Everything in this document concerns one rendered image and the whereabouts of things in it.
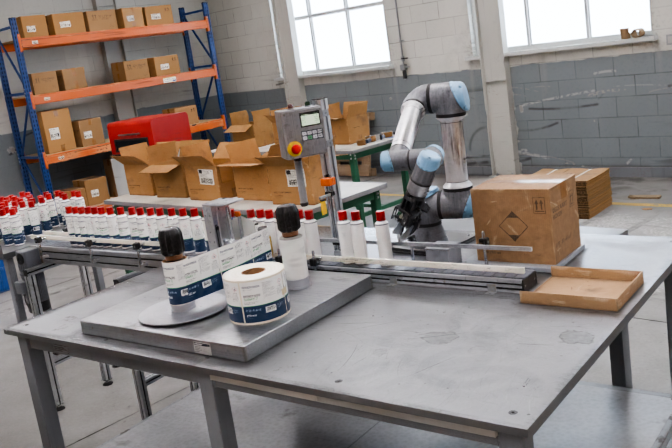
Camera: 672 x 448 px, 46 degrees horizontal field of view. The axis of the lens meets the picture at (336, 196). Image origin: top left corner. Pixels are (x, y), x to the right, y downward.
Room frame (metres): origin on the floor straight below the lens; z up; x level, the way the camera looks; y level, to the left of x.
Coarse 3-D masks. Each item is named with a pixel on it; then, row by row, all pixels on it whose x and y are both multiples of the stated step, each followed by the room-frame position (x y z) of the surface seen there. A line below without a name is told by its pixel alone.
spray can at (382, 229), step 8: (376, 216) 2.79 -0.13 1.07; (384, 216) 2.79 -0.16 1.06; (376, 224) 2.78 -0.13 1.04; (384, 224) 2.77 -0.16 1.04; (376, 232) 2.79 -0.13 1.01; (384, 232) 2.77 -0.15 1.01; (384, 240) 2.77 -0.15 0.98; (384, 248) 2.77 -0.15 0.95; (384, 256) 2.77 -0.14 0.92; (392, 256) 2.78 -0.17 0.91
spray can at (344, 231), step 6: (342, 210) 2.90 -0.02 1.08; (342, 216) 2.88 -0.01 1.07; (342, 222) 2.88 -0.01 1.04; (348, 222) 2.88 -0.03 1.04; (342, 228) 2.87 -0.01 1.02; (348, 228) 2.88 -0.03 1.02; (342, 234) 2.87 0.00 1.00; (348, 234) 2.87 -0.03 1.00; (342, 240) 2.87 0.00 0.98; (348, 240) 2.87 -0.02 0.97; (342, 246) 2.88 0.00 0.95; (348, 246) 2.87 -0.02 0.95; (342, 252) 2.88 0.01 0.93; (348, 252) 2.87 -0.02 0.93; (348, 264) 2.87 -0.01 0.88
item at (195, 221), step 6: (192, 210) 3.38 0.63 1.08; (192, 216) 3.39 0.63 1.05; (198, 216) 3.39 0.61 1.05; (192, 222) 3.38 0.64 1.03; (198, 222) 3.38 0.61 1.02; (192, 228) 3.38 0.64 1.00; (198, 228) 3.38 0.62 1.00; (192, 234) 3.39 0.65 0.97; (198, 234) 3.38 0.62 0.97; (198, 240) 3.38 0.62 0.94; (204, 240) 3.39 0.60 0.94; (198, 246) 3.38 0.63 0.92; (204, 246) 3.39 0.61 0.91; (198, 252) 3.38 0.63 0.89; (204, 252) 3.38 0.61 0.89
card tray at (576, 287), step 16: (560, 272) 2.52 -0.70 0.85; (576, 272) 2.48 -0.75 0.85; (592, 272) 2.45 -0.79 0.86; (608, 272) 2.42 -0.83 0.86; (624, 272) 2.39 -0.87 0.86; (640, 272) 2.34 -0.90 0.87; (544, 288) 2.43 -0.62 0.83; (560, 288) 2.40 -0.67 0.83; (576, 288) 2.38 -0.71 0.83; (592, 288) 2.36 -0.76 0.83; (608, 288) 2.34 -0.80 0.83; (624, 288) 2.32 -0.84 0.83; (544, 304) 2.29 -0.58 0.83; (560, 304) 2.26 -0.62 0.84; (576, 304) 2.22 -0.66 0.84; (592, 304) 2.19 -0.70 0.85; (608, 304) 2.17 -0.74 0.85
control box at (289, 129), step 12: (300, 108) 3.05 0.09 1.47; (312, 108) 3.06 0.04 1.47; (276, 120) 3.10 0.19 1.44; (288, 120) 3.03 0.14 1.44; (288, 132) 3.03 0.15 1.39; (300, 132) 3.04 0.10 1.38; (324, 132) 3.07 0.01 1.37; (288, 144) 3.03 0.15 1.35; (300, 144) 3.04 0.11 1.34; (312, 144) 3.05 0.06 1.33; (324, 144) 3.07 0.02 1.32; (288, 156) 3.03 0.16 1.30; (300, 156) 3.04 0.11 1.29
